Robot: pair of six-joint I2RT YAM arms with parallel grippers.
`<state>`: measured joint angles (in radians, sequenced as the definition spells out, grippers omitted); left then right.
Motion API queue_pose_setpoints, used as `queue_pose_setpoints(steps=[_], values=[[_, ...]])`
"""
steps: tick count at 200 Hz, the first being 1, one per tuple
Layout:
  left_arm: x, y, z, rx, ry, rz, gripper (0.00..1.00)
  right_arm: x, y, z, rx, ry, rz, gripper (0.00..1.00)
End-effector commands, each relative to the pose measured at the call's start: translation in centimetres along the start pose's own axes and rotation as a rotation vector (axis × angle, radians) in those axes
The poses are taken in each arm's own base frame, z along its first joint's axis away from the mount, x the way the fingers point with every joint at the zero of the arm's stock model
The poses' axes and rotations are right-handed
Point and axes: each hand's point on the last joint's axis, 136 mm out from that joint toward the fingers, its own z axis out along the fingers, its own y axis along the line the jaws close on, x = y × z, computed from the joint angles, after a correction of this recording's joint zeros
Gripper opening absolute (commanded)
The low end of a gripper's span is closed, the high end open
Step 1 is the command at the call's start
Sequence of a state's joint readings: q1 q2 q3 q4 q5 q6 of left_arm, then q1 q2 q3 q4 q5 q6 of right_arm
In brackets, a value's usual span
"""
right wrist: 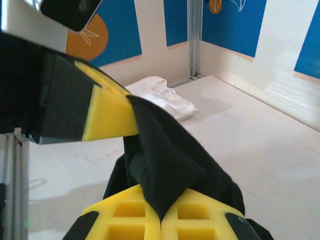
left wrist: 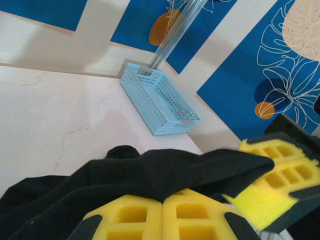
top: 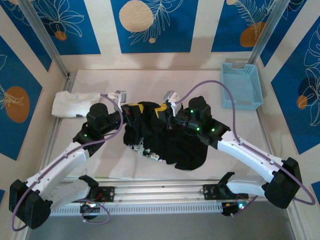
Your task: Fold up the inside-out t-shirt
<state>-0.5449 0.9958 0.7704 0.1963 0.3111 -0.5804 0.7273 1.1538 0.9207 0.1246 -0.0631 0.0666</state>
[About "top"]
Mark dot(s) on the black t-shirt with rose print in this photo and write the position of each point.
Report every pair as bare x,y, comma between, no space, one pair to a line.
185,150

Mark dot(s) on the folded white t-shirt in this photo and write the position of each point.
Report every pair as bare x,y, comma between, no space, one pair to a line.
72,103

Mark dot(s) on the light blue plastic basket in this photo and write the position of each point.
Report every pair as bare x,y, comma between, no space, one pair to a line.
240,85

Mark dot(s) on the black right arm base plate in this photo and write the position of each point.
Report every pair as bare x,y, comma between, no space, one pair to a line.
211,191

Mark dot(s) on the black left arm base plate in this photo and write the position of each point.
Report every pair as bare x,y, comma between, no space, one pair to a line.
107,193

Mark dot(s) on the aluminium side rail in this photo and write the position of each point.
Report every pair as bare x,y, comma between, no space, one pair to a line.
57,132
265,130

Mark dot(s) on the black controller board with LED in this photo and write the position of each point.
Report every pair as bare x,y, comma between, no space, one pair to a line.
233,207
90,208

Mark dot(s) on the aluminium front frame rails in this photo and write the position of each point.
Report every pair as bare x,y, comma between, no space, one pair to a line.
160,192

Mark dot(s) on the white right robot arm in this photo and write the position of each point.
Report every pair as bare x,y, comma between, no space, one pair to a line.
250,152

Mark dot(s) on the aluminium frame post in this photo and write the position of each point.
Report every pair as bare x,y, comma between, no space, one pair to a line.
42,30
267,27

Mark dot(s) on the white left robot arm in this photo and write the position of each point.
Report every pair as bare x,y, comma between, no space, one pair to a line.
55,165

